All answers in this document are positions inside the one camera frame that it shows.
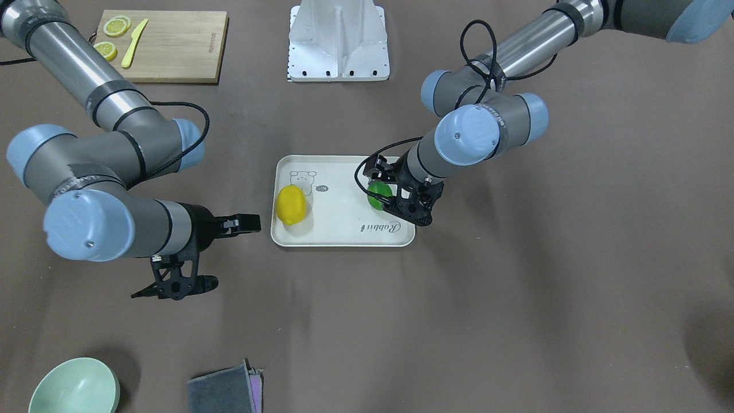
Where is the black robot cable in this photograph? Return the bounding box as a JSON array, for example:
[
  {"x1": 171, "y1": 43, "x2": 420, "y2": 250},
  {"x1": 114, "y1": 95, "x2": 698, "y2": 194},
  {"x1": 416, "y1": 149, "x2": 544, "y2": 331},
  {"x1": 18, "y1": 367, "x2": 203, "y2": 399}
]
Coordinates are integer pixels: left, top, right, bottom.
[{"x1": 354, "y1": 20, "x2": 559, "y2": 202}]

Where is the yellow plastic knife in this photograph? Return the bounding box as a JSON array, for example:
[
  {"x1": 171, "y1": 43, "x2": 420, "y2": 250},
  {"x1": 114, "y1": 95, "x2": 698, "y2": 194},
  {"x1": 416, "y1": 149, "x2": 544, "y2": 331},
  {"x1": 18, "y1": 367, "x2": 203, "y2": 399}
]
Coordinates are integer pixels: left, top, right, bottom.
[{"x1": 121, "y1": 18, "x2": 149, "y2": 69}]

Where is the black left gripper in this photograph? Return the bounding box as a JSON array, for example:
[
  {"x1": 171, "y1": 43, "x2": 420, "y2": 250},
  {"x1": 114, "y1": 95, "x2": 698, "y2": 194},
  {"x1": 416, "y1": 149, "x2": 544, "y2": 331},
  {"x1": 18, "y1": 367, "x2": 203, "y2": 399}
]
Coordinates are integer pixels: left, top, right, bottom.
[{"x1": 367, "y1": 152, "x2": 425, "y2": 193}]

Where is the cream rabbit tray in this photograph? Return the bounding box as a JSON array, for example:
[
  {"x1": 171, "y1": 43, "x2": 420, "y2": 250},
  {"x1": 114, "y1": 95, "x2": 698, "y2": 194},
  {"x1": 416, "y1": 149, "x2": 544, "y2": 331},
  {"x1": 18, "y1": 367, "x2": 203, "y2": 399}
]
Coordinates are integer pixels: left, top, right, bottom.
[{"x1": 270, "y1": 155, "x2": 415, "y2": 247}]

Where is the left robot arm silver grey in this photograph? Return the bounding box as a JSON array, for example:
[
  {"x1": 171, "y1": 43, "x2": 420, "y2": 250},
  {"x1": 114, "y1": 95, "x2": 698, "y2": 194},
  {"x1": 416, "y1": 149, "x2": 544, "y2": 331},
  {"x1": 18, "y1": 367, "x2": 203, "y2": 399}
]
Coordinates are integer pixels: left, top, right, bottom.
[{"x1": 357, "y1": 1, "x2": 732, "y2": 193}]

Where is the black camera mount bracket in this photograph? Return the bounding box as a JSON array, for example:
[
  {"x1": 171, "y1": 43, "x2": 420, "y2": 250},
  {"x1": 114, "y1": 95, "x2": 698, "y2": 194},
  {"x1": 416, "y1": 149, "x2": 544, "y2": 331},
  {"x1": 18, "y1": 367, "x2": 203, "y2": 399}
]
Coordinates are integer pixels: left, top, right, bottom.
[
  {"x1": 131, "y1": 252, "x2": 218, "y2": 300},
  {"x1": 370, "y1": 182, "x2": 444, "y2": 227}
]

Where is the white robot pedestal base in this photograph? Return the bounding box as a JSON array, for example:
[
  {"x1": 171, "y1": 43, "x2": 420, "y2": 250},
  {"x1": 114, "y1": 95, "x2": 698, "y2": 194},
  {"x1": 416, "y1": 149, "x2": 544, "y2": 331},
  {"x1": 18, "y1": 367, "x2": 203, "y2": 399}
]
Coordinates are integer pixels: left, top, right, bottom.
[{"x1": 287, "y1": 1, "x2": 391, "y2": 82}]

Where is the wooden cutting board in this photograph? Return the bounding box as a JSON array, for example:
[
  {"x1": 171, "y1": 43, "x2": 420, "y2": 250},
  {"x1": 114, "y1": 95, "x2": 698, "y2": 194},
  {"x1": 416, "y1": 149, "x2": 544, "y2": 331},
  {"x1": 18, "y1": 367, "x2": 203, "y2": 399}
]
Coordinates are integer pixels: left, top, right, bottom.
[{"x1": 96, "y1": 10, "x2": 229, "y2": 84}]

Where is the grey folded cloth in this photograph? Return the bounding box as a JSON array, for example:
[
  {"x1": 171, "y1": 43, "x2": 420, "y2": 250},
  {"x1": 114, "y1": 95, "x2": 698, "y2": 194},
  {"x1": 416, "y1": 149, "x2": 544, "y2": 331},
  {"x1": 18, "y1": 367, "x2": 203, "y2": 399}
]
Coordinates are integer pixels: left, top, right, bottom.
[{"x1": 186, "y1": 360, "x2": 264, "y2": 412}]

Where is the mint green bowl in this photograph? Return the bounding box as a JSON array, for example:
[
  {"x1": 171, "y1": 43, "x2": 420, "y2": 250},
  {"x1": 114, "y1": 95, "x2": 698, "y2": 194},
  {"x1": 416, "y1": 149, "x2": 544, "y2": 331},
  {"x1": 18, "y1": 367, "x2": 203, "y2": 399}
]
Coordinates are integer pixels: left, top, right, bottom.
[{"x1": 28, "y1": 357, "x2": 120, "y2": 412}]

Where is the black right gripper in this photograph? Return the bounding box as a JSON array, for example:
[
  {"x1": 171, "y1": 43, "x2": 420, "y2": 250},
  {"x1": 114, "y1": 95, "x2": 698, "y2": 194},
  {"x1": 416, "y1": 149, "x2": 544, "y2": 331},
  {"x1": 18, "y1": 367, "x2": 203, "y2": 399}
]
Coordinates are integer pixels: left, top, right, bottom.
[{"x1": 170, "y1": 202, "x2": 261, "y2": 255}]

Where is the green lime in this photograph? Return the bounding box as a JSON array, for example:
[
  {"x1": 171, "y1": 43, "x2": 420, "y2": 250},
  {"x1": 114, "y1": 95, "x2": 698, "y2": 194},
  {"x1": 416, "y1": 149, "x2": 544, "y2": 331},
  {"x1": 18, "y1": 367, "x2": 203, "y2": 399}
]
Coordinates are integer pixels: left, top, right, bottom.
[{"x1": 367, "y1": 181, "x2": 394, "y2": 211}]

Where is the lemon slice near handle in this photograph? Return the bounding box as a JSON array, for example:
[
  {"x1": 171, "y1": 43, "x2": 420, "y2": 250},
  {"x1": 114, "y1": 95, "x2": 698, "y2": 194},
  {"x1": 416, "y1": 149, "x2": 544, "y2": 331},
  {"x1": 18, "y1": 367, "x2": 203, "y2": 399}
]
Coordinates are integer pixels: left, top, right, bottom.
[{"x1": 93, "y1": 41, "x2": 118, "y2": 62}]

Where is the yellow lemon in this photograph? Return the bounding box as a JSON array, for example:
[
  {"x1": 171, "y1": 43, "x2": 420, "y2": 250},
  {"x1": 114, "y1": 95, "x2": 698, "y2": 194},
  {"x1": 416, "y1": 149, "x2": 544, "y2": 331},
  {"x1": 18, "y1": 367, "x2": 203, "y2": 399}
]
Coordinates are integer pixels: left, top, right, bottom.
[{"x1": 275, "y1": 185, "x2": 307, "y2": 227}]

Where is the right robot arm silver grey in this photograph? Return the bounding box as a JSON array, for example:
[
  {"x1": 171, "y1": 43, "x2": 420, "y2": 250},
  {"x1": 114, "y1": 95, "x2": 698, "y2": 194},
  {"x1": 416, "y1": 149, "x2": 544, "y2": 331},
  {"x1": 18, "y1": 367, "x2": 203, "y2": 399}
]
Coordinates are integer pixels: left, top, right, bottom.
[{"x1": 2, "y1": 1, "x2": 260, "y2": 262}]

